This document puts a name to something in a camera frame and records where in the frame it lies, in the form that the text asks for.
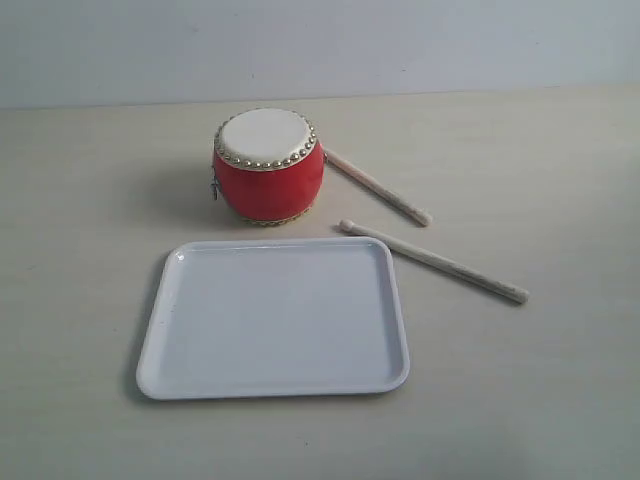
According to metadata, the small red drum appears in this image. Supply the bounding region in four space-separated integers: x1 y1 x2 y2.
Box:
211 108 326 225

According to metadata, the white rectangular tray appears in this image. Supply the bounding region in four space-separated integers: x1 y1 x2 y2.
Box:
136 237 410 401

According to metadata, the wooden drumstick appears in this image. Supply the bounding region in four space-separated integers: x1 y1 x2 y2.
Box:
338 219 530 305
324 149 432 227

